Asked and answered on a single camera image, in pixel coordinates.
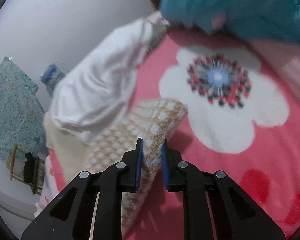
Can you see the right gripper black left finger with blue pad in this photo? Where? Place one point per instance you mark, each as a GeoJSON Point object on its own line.
{"type": "Point", "coordinates": [89, 207]}

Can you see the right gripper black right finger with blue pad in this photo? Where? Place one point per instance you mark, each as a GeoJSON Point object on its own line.
{"type": "Point", "coordinates": [214, 206]}

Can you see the lilac balloon print bedsheet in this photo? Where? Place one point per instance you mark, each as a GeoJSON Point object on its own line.
{"type": "Point", "coordinates": [49, 188]}

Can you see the wooden chair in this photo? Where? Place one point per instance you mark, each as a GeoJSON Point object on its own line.
{"type": "Point", "coordinates": [15, 163]}

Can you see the black item on chair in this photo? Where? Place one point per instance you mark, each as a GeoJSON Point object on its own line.
{"type": "Point", "coordinates": [30, 168]}

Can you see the beige folded garment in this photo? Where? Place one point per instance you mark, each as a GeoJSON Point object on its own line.
{"type": "Point", "coordinates": [67, 153]}

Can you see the teal patterned hanging cloth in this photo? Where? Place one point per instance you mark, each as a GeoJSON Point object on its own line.
{"type": "Point", "coordinates": [21, 114]}

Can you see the pink floral blanket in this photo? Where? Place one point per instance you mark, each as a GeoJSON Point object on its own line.
{"type": "Point", "coordinates": [224, 106]}

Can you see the white crumpled garment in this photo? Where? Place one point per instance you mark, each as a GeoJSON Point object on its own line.
{"type": "Point", "coordinates": [97, 92]}

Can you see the blue water dispenser bottle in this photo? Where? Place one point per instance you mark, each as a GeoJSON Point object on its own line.
{"type": "Point", "coordinates": [52, 76]}

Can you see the teal fuzzy blanket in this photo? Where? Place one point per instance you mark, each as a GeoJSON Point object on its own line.
{"type": "Point", "coordinates": [247, 19]}

